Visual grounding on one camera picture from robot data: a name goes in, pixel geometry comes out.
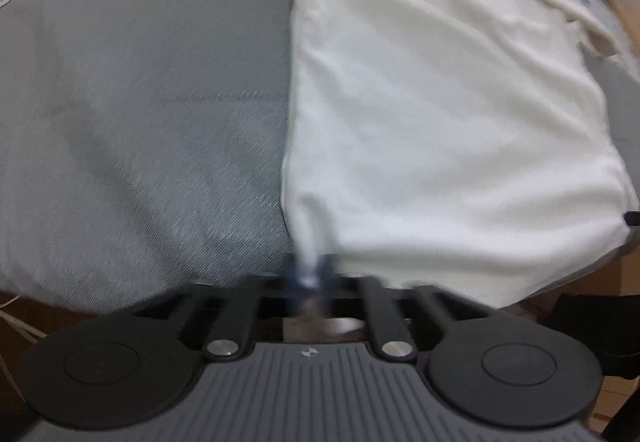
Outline white cable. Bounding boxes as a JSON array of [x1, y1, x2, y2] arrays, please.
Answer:
[[0, 294, 47, 403]]

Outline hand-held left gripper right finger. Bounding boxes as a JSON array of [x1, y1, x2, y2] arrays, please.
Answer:
[[319, 255, 495, 364]]

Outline dark object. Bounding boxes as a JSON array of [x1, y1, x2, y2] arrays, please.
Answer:
[[544, 291, 640, 438]]

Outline white shirt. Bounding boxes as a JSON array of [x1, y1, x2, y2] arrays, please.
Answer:
[[280, 0, 640, 310]]

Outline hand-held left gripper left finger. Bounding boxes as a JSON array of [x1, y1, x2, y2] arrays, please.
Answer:
[[133, 256, 311, 363]]

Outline wooden bed frame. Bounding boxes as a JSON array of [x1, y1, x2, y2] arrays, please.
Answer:
[[602, 0, 640, 87]]

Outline grey bed sheet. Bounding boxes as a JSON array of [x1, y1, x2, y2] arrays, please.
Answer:
[[0, 0, 640, 313]]

